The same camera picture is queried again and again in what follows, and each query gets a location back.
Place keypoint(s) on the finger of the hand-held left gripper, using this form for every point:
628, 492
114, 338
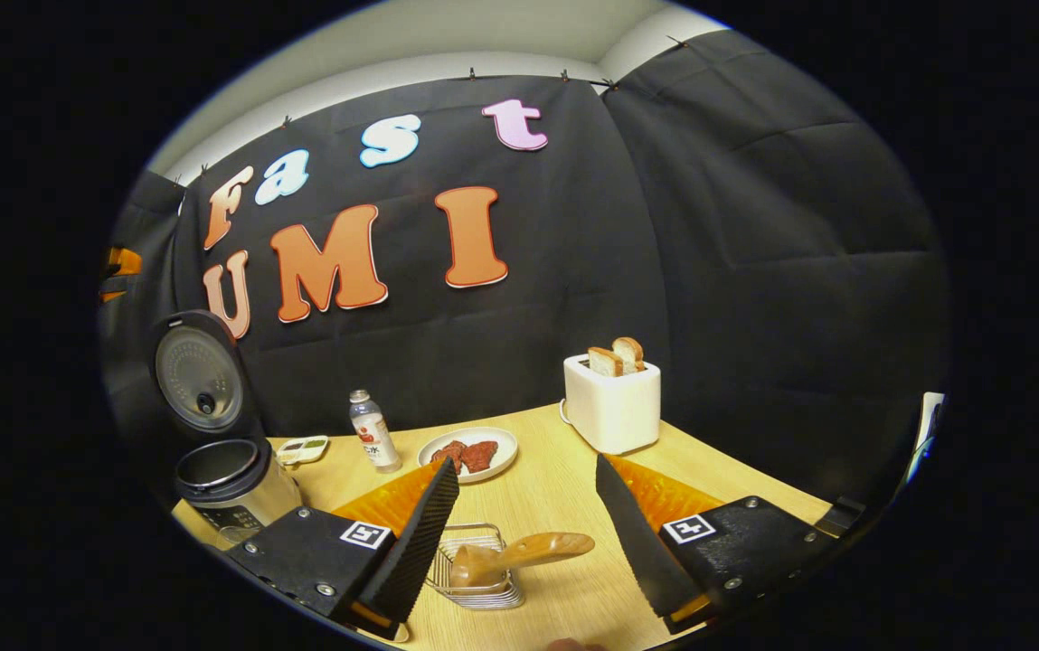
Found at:
112, 296
126, 262

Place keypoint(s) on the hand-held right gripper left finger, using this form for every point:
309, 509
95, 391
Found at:
410, 542

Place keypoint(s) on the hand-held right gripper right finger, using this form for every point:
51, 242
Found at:
637, 533

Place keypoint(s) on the wooden spoon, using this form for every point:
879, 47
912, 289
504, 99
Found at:
546, 547

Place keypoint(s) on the white rice container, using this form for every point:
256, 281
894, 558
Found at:
397, 633

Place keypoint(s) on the black and silver rice cooker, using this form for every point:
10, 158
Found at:
198, 371

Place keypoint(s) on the red meat piece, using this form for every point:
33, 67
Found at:
481, 455
448, 452

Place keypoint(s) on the clear plastic bottle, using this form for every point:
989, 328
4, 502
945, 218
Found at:
374, 438

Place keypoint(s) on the white toaster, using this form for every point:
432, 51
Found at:
614, 411

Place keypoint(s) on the white plate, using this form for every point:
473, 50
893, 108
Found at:
505, 452

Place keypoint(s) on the white divided sauce dish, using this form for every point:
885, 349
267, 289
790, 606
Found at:
302, 457

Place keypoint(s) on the toast slice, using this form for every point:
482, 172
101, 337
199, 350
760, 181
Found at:
605, 363
631, 353

